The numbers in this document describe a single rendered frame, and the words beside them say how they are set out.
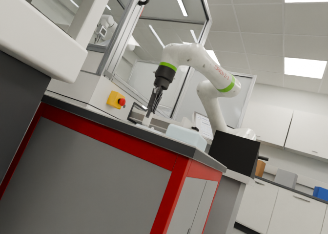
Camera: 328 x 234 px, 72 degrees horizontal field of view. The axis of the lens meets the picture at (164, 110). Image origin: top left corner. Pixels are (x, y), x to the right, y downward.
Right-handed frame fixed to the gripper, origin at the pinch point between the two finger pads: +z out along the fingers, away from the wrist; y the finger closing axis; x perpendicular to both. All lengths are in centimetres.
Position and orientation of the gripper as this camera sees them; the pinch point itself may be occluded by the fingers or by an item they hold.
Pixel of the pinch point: (147, 118)
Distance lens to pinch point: 108.7
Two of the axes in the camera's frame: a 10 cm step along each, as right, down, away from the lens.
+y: -1.3, -2.3, -9.7
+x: 9.2, 3.2, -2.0
